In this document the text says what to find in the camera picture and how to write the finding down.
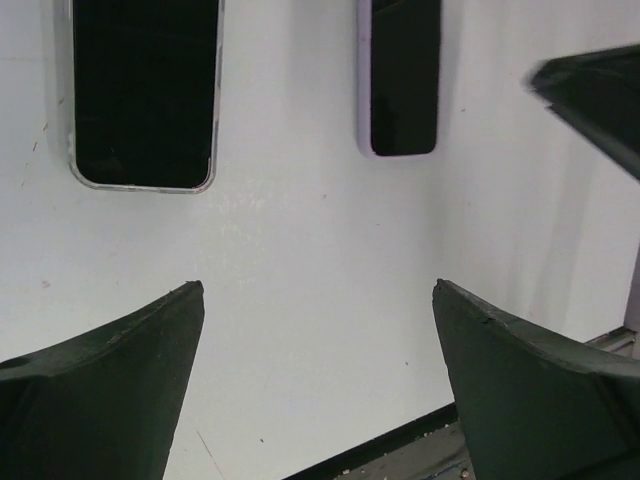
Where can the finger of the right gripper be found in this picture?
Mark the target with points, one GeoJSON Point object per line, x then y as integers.
{"type": "Point", "coordinates": [597, 94]}

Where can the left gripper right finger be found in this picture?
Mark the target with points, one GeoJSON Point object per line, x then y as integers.
{"type": "Point", "coordinates": [534, 404]}

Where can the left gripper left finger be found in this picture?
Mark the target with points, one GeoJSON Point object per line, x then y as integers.
{"type": "Point", "coordinates": [104, 404]}

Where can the black screen phone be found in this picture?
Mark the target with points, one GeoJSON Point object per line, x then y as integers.
{"type": "Point", "coordinates": [142, 95]}
{"type": "Point", "coordinates": [405, 80]}

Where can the purple phone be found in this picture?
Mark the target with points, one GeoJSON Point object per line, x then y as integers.
{"type": "Point", "coordinates": [364, 80]}

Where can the clear phone case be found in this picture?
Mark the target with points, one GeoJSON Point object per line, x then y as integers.
{"type": "Point", "coordinates": [215, 100]}

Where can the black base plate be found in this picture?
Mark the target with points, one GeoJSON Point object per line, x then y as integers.
{"type": "Point", "coordinates": [430, 447]}

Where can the aluminium front rail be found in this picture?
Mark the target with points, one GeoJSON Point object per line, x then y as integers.
{"type": "Point", "coordinates": [621, 341]}

